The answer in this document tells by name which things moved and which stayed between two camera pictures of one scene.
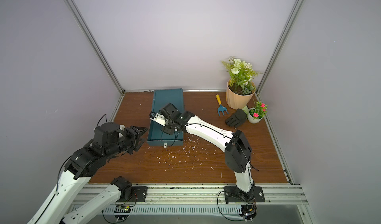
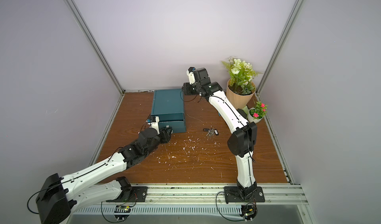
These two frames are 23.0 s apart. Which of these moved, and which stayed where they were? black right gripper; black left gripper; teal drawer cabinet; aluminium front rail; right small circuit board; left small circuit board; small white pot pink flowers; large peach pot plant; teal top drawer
Moved: black left gripper; teal top drawer; black right gripper
Stayed: right small circuit board; large peach pot plant; teal drawer cabinet; left small circuit board; small white pot pink flowers; aluminium front rail
